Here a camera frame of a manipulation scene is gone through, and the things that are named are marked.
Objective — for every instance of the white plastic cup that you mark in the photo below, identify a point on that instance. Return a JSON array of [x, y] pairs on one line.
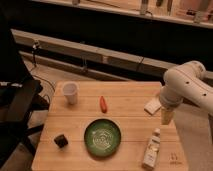
[[70, 91]]

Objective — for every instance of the white rectangular block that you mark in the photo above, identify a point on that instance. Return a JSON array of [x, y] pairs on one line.
[[152, 106]]

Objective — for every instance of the dark brown eraser cube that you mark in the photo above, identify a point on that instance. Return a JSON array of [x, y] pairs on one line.
[[61, 140]]

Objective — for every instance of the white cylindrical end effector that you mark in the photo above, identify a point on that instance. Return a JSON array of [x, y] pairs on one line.
[[166, 115]]

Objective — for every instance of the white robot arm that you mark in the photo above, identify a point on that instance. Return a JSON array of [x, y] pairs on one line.
[[185, 82]]

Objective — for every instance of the white lotion tube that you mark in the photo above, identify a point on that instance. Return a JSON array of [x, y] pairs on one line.
[[151, 152]]

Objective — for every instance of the black chair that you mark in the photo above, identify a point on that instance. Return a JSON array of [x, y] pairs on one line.
[[16, 105]]

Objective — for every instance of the green round plate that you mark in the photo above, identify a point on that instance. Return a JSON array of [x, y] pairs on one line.
[[102, 138]]

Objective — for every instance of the wooden cutting board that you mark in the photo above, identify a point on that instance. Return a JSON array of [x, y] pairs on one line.
[[125, 106]]

